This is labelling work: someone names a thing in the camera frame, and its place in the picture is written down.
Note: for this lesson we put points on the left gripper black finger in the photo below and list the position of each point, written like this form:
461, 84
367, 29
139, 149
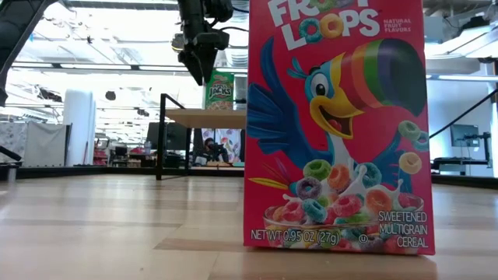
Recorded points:
200, 66

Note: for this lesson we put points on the green Apple Jacks cereal box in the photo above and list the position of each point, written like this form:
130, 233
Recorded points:
219, 91

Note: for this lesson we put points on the red Froot Loops cereal box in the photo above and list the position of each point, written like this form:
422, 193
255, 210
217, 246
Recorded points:
350, 155

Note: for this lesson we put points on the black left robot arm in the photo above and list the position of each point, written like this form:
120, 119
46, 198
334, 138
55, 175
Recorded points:
11, 23

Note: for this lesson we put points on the black round ceiling fixture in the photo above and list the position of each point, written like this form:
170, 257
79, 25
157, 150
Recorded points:
176, 43
110, 95

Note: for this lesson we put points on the black computer monitor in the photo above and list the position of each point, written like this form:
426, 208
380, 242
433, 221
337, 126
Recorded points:
173, 136

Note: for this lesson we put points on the person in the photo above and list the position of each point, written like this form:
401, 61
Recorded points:
210, 144

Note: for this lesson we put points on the colourful patterned panel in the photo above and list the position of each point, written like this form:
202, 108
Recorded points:
233, 142

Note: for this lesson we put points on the white cylindrical column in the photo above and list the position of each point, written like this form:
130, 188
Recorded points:
79, 128

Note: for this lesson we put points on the grey fabric partition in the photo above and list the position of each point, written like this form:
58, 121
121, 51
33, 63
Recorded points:
43, 144

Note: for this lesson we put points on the grey background desk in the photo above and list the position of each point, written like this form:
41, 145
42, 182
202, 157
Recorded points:
459, 160

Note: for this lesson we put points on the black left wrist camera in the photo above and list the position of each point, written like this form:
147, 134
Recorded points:
219, 9

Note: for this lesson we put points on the wooden shelf with black frame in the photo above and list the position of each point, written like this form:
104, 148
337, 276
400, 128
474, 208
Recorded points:
206, 118

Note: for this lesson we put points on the grey metal post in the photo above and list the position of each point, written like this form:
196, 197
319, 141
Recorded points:
11, 174

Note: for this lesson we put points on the grey wall monitor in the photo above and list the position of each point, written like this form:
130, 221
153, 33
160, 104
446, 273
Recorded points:
465, 135

